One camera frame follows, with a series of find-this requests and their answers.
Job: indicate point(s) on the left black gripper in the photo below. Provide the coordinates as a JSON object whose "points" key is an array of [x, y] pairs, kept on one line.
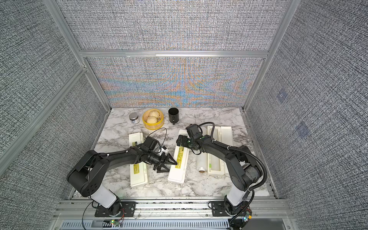
{"points": [[166, 162]]}

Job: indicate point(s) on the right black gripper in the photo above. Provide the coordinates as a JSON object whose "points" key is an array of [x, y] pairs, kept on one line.
{"points": [[179, 138]]}

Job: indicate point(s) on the white wrap dispenser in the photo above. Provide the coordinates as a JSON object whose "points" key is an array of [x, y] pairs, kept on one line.
{"points": [[177, 173], [225, 136], [138, 172]]}

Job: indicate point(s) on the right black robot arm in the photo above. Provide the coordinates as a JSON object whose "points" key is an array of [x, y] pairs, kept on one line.
{"points": [[246, 171]]}

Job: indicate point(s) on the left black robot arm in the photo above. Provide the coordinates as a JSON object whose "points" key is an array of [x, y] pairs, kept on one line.
{"points": [[88, 173]]}

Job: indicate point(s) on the black cup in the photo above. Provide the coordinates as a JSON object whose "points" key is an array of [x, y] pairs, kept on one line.
{"points": [[173, 115]]}

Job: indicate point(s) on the yellow bowl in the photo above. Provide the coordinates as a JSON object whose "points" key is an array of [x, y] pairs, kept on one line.
{"points": [[155, 126]]}

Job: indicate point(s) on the small silver lidded jar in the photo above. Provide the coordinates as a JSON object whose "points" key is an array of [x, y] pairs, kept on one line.
{"points": [[134, 118]]}

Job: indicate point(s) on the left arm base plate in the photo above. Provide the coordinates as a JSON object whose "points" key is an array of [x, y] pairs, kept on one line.
{"points": [[118, 209]]}

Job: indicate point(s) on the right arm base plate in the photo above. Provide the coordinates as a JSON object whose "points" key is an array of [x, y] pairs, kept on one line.
{"points": [[218, 209]]}

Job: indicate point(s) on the aluminium front rail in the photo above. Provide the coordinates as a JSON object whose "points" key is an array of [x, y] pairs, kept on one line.
{"points": [[174, 213]]}

